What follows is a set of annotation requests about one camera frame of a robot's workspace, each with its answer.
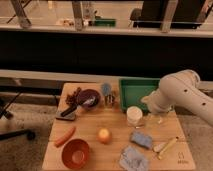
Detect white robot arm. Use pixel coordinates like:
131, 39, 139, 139
141, 70, 213, 127

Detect blue sponge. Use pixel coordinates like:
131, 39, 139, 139
130, 132, 152, 149

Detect white lidded jar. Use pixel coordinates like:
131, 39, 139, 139
126, 106, 143, 126

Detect green plastic tray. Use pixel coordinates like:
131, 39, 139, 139
119, 78, 159, 113

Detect blue crumpled cloth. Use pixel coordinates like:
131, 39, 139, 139
119, 146, 149, 171

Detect blue-lidded metal cup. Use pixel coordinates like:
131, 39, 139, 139
101, 83, 115, 107

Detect yellow onion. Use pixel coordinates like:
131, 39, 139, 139
97, 128, 111, 144

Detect dark purple bowl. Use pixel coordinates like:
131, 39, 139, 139
77, 89, 100, 108

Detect dark grape bunch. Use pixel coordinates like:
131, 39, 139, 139
65, 87, 81, 106

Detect red bowl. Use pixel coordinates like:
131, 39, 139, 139
61, 139, 90, 170

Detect orange carrot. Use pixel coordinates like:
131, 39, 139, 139
54, 126, 76, 148

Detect black chair background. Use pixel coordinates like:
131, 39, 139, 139
130, 0, 213, 29

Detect black-handled spatula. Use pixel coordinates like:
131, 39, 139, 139
56, 106, 77, 121

